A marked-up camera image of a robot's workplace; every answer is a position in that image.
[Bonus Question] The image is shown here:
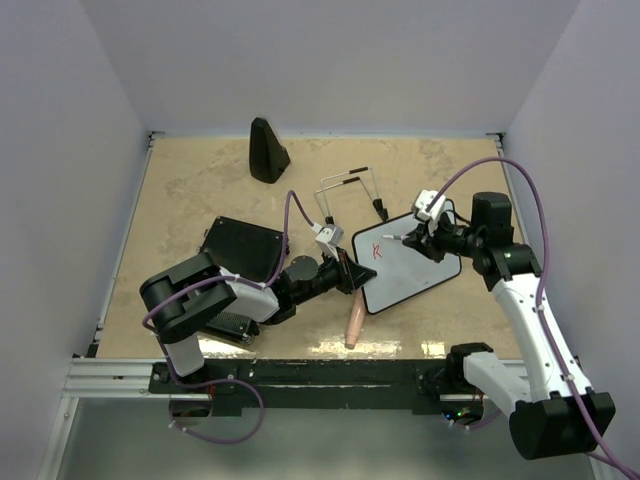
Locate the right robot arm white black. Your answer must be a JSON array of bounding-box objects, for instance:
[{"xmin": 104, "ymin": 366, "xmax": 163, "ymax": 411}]
[{"xmin": 402, "ymin": 190, "xmax": 615, "ymax": 460}]

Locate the black hard case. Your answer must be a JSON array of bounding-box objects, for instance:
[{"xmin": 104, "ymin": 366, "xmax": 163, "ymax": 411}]
[{"xmin": 200, "ymin": 216, "xmax": 289, "ymax": 344}]

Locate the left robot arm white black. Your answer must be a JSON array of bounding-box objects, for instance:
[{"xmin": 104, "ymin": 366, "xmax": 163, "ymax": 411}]
[{"xmin": 139, "ymin": 248, "xmax": 377, "ymax": 392}]

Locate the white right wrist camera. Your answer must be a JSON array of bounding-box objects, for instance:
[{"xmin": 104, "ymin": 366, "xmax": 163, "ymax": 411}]
[{"xmin": 412, "ymin": 189, "xmax": 447, "ymax": 222}]

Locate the pink toy microphone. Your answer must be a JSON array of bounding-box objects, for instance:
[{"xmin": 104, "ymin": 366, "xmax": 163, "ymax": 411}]
[{"xmin": 344, "ymin": 289, "xmax": 366, "ymax": 350}]

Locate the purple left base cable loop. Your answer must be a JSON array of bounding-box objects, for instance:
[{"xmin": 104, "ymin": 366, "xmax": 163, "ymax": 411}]
[{"xmin": 168, "ymin": 378, "xmax": 267, "ymax": 445}]

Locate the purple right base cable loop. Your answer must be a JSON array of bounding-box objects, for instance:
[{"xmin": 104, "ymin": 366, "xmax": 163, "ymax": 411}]
[{"xmin": 448, "ymin": 399, "xmax": 509, "ymax": 431}]

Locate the wire whiteboard stand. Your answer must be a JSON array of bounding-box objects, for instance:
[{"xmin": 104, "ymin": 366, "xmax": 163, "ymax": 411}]
[{"xmin": 313, "ymin": 167, "xmax": 389, "ymax": 227}]

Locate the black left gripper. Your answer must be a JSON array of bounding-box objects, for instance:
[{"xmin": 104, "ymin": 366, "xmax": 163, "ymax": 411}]
[{"xmin": 294, "ymin": 246, "xmax": 376, "ymax": 306}]

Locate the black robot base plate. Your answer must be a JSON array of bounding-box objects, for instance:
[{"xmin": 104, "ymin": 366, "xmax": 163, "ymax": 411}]
[{"xmin": 149, "ymin": 359, "xmax": 496, "ymax": 423}]

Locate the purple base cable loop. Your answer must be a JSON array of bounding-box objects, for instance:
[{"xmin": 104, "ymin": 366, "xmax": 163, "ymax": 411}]
[
  {"xmin": 448, "ymin": 399, "xmax": 509, "ymax": 431},
  {"xmin": 168, "ymin": 378, "xmax": 267, "ymax": 445}
]

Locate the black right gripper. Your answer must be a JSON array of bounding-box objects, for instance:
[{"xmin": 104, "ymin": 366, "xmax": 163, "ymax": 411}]
[{"xmin": 404, "ymin": 210, "xmax": 483, "ymax": 263}]

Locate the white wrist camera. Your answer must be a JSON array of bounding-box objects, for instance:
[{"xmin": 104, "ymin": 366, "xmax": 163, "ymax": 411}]
[
  {"xmin": 412, "ymin": 189, "xmax": 447, "ymax": 222},
  {"xmin": 312, "ymin": 223, "xmax": 344, "ymax": 257}
]

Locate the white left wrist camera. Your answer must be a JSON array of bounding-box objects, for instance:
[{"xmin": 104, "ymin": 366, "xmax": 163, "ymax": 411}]
[{"xmin": 312, "ymin": 223, "xmax": 344, "ymax": 257}]

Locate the white whiteboard black frame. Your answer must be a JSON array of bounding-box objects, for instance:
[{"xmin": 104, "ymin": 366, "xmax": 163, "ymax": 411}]
[{"xmin": 351, "ymin": 213, "xmax": 462, "ymax": 315}]

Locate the black cone-shaped object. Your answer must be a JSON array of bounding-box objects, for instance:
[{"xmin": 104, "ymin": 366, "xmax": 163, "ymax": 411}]
[{"xmin": 249, "ymin": 117, "xmax": 291, "ymax": 184}]

